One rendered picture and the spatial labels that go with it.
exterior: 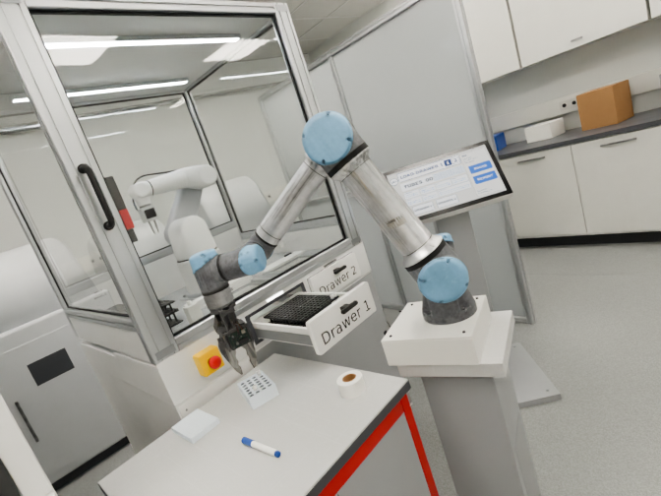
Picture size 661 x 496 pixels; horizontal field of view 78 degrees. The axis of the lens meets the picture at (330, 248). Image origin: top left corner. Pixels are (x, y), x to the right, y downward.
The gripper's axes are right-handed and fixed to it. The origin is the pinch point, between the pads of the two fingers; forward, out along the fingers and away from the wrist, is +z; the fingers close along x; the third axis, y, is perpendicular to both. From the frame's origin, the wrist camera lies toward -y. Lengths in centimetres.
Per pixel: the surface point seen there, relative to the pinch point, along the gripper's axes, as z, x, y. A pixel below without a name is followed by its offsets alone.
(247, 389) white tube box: 7.7, -1.8, -2.1
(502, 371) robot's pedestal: 13, 49, 46
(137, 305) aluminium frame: -25.7, -19.6, -15.9
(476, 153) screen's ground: -29, 136, -25
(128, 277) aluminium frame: -34.4, -18.6, -15.6
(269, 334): 1.2, 13.4, -17.4
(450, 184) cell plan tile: -19, 119, -28
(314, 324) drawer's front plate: -4.3, 21.4, 7.0
